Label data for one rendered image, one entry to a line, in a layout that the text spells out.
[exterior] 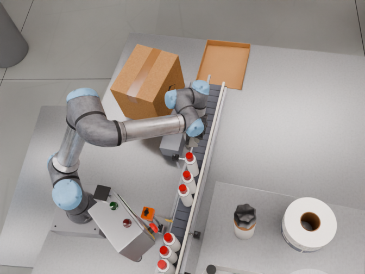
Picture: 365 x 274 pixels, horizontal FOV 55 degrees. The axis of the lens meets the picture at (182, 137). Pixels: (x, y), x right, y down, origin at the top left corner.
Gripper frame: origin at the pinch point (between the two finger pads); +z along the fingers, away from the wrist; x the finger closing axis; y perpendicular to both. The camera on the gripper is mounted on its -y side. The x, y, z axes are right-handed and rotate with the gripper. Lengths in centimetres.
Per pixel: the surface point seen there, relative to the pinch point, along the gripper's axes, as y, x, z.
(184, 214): 6.8, -23.5, 20.8
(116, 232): -7, -71, -20
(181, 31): -49, 187, 16
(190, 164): 5.0, -14.1, -1.6
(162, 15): -72, 203, 10
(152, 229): 1, -61, -11
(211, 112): 6.3, 25.9, -5.7
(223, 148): 17.2, 12.5, 5.7
